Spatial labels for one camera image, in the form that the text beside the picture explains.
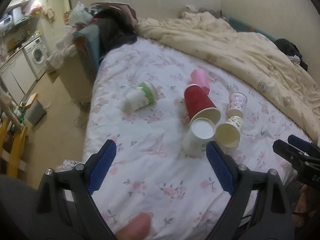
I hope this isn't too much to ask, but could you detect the white cup with green dots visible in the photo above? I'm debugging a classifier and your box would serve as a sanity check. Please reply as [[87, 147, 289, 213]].
[[182, 118, 215, 158]]

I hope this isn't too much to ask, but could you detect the cream cup with cartoon print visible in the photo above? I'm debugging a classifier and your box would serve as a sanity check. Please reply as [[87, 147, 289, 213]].
[[215, 115, 244, 148]]

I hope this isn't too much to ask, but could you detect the small pink patterned cup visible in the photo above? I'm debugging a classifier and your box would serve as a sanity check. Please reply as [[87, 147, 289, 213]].
[[227, 92, 247, 118]]

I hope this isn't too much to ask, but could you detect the white cup with green band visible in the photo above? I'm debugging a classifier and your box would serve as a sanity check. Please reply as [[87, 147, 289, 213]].
[[123, 81, 159, 112]]

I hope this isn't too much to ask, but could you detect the red paper cup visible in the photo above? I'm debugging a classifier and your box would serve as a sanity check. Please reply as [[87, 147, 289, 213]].
[[184, 84, 221, 125]]

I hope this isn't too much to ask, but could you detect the bare fingertip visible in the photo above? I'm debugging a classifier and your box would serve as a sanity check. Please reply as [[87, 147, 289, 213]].
[[116, 212, 152, 240]]

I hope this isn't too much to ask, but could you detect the yellow wooden chair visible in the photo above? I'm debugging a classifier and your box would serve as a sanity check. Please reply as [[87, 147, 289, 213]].
[[1, 118, 28, 179]]

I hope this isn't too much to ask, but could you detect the grey waste bin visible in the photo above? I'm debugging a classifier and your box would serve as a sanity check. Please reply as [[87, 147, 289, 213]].
[[25, 100, 47, 126]]

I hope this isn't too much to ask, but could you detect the black clothing on bed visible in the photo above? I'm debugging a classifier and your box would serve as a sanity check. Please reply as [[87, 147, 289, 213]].
[[274, 38, 308, 71]]

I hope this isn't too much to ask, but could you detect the cream bear-print duvet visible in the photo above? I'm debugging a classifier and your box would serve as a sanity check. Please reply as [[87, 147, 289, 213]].
[[135, 11, 319, 144]]

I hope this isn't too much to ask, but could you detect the floral white bed sheet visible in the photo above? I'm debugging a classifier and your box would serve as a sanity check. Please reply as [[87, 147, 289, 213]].
[[84, 38, 308, 239]]

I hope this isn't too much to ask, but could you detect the white kitchen cabinet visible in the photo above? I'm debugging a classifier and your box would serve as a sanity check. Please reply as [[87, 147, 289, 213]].
[[1, 50, 36, 104]]

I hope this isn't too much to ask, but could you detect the white washing machine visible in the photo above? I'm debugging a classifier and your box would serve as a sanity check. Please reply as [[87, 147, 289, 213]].
[[23, 36, 48, 81]]

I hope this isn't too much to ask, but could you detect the teal cushioned headboard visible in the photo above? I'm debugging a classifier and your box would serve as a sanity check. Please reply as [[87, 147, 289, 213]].
[[73, 24, 100, 84]]

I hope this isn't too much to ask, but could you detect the dark clothes pile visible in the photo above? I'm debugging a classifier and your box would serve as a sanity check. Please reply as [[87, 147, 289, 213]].
[[89, 2, 137, 56]]

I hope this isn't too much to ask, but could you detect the white plastic bag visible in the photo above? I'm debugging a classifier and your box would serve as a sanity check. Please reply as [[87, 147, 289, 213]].
[[68, 2, 93, 26]]

